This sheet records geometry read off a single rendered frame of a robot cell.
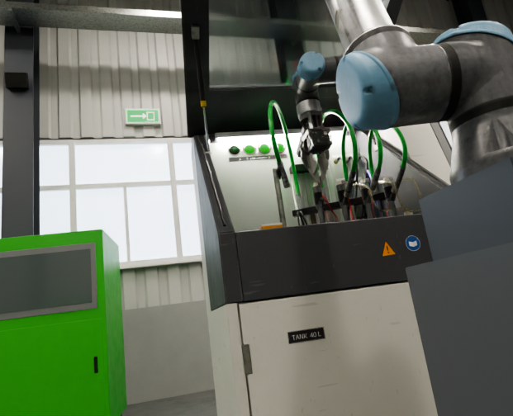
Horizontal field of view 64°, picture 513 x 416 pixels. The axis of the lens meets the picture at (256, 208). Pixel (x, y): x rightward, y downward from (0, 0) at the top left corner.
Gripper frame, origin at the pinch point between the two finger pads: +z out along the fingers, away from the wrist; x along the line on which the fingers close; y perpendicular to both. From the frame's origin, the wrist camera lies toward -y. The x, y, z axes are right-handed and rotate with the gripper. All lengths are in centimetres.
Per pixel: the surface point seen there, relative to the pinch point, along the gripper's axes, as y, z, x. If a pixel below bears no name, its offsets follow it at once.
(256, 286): 22.3, 31.3, -27.6
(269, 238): 22.3, 20.8, -23.1
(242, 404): 22, 55, -34
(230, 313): 22, 36, -34
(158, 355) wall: -388, 67, -78
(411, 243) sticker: 22.4, 25.6, 12.2
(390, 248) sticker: 22.4, 26.3, 6.3
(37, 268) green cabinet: -241, -21, -157
